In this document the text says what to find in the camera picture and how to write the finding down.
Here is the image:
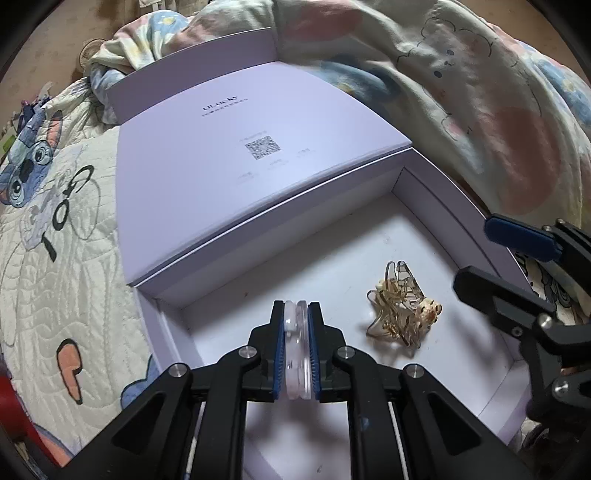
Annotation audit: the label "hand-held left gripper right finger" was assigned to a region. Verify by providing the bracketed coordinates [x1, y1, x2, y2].
[307, 301, 536, 480]

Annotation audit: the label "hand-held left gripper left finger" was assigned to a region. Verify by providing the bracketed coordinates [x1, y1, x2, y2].
[55, 300, 287, 480]

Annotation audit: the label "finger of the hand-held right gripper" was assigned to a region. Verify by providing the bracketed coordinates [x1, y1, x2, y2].
[452, 267, 591, 418]
[484, 213, 591, 296]

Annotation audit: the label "amber hair claw clip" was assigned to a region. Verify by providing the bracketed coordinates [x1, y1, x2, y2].
[366, 260, 444, 348]

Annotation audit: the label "lavender cardboard box with lid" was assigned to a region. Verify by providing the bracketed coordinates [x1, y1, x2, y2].
[107, 27, 539, 480]

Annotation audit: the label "pastel printed duvet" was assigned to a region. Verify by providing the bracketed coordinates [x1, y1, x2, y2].
[90, 0, 591, 259]

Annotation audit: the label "quilted cartoon bedspread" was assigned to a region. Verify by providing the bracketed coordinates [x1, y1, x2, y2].
[0, 76, 591, 462]

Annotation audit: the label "red object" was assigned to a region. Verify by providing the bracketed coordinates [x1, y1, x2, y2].
[0, 364, 47, 462]

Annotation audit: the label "purple and white packets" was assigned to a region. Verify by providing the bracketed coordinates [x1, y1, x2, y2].
[18, 83, 52, 121]

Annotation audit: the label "round beige fan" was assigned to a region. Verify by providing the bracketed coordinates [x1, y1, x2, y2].
[78, 39, 106, 71]

